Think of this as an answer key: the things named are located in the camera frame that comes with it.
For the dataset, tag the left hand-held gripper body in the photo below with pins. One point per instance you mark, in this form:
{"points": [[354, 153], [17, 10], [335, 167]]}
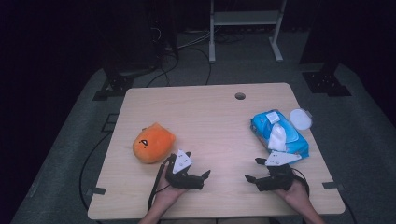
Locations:
{"points": [[182, 179]]}

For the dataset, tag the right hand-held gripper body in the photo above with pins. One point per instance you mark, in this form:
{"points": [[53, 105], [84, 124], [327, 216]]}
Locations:
{"points": [[277, 180]]}

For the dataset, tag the white wet wipe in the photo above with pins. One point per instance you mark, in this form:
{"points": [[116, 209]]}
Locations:
{"points": [[277, 138]]}

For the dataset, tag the orange plush toy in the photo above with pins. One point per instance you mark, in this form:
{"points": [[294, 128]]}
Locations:
{"points": [[155, 146]]}

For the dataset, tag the blue wet wipes pack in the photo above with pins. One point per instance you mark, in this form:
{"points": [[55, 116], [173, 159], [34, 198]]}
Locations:
{"points": [[292, 137]]}

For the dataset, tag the person's left hand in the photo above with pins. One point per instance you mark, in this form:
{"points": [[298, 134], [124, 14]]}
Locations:
{"points": [[165, 194]]}

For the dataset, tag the person's right hand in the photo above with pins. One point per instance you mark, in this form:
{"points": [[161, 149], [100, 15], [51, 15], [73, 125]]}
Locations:
{"points": [[295, 194]]}

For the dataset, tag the black tape strip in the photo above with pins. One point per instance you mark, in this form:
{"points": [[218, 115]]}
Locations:
{"points": [[332, 185], [96, 191]]}

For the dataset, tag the white plastic lid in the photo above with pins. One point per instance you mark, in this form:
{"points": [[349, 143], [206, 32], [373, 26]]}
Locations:
{"points": [[300, 118]]}

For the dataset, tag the white metal stand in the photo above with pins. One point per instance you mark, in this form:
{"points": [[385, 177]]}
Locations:
{"points": [[246, 18]]}

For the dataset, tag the black stand with base plate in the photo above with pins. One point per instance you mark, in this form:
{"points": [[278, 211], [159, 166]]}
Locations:
{"points": [[325, 82], [116, 85]]}

